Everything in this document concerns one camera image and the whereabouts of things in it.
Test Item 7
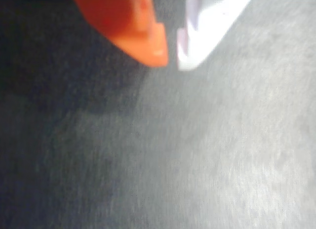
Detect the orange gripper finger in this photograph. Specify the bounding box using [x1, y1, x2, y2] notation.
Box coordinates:
[70, 0, 170, 68]

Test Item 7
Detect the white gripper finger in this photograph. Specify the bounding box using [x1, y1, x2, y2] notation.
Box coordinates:
[176, 0, 258, 72]

